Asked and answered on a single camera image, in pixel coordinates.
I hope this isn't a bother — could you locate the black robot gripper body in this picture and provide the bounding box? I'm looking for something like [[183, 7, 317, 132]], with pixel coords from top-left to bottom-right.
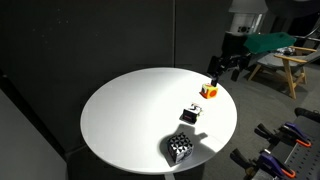
[[220, 31, 251, 67]]

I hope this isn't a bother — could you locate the black white triangle foam cube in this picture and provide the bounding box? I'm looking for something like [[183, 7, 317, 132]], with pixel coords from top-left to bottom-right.
[[166, 132, 195, 164]]

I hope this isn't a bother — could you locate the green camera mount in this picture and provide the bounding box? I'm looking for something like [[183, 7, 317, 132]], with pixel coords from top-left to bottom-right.
[[243, 31, 298, 55]]

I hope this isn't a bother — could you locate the wooden armchair grey cushion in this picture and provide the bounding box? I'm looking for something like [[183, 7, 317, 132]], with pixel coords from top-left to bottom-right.
[[247, 44, 320, 100]]

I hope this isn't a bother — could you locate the orange circle foam cube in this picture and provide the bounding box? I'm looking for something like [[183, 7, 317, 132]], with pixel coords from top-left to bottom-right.
[[199, 83, 219, 100]]

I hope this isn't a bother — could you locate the black cylinder object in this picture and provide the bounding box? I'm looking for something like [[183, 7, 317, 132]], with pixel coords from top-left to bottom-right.
[[294, 106, 320, 124]]

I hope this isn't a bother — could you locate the checkered fox foam cube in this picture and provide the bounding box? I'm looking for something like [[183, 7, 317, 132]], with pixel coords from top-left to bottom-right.
[[182, 102, 204, 126]]

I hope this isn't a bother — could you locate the purple black spring clamp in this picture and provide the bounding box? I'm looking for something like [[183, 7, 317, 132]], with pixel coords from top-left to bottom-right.
[[229, 147, 297, 180], [254, 121, 313, 149]]

